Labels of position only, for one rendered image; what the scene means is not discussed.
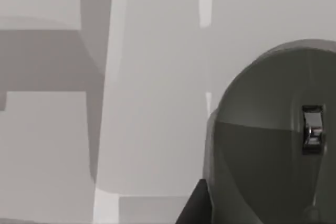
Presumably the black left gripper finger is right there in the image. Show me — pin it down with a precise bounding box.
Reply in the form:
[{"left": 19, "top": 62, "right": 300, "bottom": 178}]
[{"left": 175, "top": 178, "right": 213, "bottom": 224}]

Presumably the dark grey computer mouse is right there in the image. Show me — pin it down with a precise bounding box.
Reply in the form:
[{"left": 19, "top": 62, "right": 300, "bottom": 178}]
[{"left": 202, "top": 39, "right": 336, "bottom": 224}]

